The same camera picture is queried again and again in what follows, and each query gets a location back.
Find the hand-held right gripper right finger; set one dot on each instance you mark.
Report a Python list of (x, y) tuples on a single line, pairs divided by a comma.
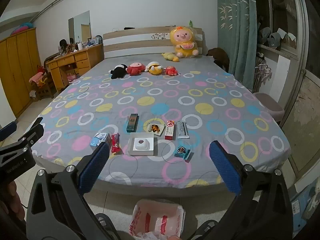
[(225, 170)]

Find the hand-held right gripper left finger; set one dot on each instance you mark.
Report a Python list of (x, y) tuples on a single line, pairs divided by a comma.
[(96, 165)]

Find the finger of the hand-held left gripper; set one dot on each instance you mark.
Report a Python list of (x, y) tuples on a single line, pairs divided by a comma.
[(33, 132), (7, 131)]

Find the white square box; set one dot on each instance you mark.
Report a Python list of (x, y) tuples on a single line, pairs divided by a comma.
[(141, 143)]

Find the red and white box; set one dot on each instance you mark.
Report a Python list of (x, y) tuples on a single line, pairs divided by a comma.
[(170, 130)]

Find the bin with white plastic bag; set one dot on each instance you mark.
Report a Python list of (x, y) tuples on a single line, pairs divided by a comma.
[(157, 220)]

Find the person's left hand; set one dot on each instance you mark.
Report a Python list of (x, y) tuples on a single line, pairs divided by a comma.
[(12, 200)]

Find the small blue and white box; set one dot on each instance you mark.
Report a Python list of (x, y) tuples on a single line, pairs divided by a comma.
[(98, 140)]

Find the red candy wrapper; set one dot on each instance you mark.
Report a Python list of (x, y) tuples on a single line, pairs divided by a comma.
[(115, 143)]

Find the teal candy wrapper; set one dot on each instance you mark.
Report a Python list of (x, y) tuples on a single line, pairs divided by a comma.
[(183, 153)]

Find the wooden chair with clothes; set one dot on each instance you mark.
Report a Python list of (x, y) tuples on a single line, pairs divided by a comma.
[(42, 82)]

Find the long teal green box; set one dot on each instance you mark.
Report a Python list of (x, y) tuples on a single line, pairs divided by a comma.
[(132, 123)]

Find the yellow wooden wardrobe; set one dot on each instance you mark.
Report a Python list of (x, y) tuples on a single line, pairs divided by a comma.
[(17, 75)]

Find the grey and white packet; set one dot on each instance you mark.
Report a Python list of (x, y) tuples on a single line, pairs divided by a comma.
[(182, 130)]

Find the black slipper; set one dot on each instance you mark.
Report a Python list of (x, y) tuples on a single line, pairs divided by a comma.
[(210, 230), (105, 226)]

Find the white snack packet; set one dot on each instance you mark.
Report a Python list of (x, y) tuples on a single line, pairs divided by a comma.
[(155, 129)]

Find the pink stool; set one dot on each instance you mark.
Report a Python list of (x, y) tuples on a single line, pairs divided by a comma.
[(268, 105)]

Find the yellow wooden desk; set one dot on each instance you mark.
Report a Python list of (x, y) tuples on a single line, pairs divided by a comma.
[(75, 62)]

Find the blue cardboard box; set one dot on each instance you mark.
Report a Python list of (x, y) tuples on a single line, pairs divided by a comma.
[(306, 207)]

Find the bed with circle-patterned sheet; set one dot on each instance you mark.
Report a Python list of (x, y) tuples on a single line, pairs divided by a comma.
[(150, 92)]

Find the black plush toy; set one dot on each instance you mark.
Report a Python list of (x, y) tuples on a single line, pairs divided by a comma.
[(118, 72)]

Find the desktop clutter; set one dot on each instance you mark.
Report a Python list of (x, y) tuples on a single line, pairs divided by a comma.
[(80, 45)]

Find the pink and blue cushions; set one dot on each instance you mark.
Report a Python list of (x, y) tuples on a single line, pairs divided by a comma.
[(21, 28)]

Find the red plush toy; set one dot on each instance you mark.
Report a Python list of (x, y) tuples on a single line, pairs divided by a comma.
[(135, 68)]

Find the bundle of clothes hangers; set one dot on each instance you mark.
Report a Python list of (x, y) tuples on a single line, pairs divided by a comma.
[(263, 72)]

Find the yellow plush toy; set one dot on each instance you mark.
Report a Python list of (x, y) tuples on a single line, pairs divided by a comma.
[(154, 69)]

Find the small red plush doll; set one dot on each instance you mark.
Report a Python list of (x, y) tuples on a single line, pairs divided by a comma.
[(172, 71)]

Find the brown plush chair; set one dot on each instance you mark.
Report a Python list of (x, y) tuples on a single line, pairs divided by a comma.
[(220, 57)]

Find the pale yellow duck plush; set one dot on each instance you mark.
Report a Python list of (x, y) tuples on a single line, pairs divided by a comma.
[(171, 57)]

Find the wooden bed headboard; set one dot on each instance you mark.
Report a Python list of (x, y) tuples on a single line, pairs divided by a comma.
[(137, 42)]

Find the large yellow plush in bag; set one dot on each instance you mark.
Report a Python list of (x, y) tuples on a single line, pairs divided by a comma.
[(183, 45)]

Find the grey cap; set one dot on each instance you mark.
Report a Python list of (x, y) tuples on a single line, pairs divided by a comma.
[(264, 35), (275, 40)]

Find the green patterned curtain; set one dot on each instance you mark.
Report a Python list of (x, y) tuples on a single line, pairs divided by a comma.
[(237, 30)]

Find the green bottle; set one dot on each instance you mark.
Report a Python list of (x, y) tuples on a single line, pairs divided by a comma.
[(191, 24)]

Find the wall mirror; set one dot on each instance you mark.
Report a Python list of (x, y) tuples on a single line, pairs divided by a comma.
[(78, 26)]

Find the window frame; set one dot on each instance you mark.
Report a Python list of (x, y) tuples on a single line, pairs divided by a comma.
[(287, 17)]

